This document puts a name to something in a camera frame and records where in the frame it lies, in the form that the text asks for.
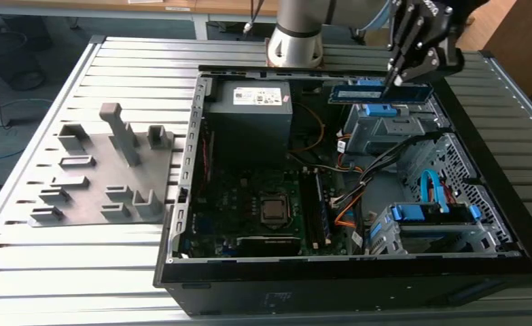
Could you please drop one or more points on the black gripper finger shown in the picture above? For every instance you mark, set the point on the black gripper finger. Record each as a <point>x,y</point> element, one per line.
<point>412,34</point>
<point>447,61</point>

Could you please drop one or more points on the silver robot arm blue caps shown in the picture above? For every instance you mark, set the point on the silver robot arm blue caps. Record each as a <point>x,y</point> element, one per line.
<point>298,20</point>

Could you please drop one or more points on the brown wooden cabinet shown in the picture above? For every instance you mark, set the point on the brown wooden cabinet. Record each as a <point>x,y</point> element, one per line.
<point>519,40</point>

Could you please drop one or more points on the grey metal drive cage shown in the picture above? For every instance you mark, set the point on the grey metal drive cage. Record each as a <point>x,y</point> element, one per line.
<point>383,132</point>

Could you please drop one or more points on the grey power supply unit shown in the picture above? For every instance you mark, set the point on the grey power supply unit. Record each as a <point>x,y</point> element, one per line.
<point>252,125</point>

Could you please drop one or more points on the grey metal disk bay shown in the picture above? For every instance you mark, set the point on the grey metal disk bay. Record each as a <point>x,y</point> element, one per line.
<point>438,237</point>

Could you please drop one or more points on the silver CPU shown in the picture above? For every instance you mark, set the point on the silver CPU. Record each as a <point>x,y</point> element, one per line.
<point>275,208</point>

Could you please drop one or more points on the green motherboard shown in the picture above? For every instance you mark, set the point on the green motherboard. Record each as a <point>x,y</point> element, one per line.
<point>230,203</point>

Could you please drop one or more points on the black graphics card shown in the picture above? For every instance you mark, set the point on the black graphics card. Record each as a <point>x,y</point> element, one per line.
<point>270,246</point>

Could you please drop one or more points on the black PC case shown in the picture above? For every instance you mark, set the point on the black PC case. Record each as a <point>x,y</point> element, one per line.
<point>338,292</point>

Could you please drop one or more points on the grey parts rack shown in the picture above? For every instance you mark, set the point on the grey parts rack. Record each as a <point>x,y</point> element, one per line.
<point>103,163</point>

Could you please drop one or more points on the wooden desk white frame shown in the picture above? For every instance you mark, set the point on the wooden desk white frame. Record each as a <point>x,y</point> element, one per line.
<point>88,4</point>

